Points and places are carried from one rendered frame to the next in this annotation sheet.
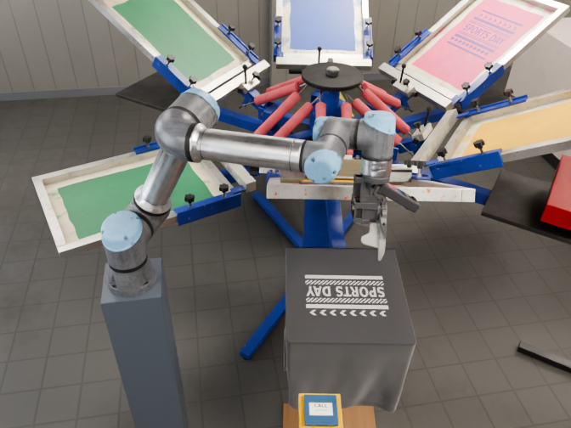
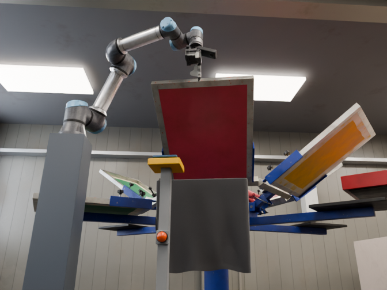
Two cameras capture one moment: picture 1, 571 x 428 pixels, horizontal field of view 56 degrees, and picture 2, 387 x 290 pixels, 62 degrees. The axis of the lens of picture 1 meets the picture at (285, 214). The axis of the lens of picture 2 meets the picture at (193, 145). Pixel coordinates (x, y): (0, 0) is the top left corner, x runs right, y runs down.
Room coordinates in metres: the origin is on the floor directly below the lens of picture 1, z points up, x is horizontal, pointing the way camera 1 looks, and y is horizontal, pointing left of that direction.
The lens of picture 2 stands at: (-0.37, -0.41, 0.54)
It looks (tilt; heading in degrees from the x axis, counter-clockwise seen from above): 21 degrees up; 8
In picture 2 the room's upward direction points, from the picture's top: straight up
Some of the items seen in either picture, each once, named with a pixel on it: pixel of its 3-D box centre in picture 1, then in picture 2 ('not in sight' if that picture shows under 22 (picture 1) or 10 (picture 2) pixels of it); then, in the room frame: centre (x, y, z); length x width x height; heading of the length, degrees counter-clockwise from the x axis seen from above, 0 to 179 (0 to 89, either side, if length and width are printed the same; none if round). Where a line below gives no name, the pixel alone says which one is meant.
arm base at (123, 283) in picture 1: (129, 267); (73, 131); (1.18, 0.48, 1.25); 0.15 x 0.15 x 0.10
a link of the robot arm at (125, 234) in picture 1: (125, 238); (76, 113); (1.19, 0.47, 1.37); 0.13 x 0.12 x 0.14; 164
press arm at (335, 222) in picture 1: (334, 220); not in sight; (1.89, -0.22, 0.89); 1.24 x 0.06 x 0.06; 1
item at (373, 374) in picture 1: (345, 377); (201, 224); (1.17, -0.24, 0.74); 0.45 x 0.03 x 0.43; 91
